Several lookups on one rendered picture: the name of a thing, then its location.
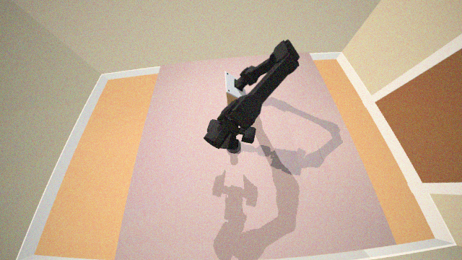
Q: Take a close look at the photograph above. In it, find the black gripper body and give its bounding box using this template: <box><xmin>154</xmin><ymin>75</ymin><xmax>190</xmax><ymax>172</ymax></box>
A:
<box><xmin>207</xmin><ymin>119</ymin><xmax>256</xmax><ymax>144</ymax></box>

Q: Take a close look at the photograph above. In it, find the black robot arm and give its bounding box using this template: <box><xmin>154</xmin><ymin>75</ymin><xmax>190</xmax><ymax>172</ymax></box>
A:
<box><xmin>204</xmin><ymin>40</ymin><xmax>300</xmax><ymax>150</ymax></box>

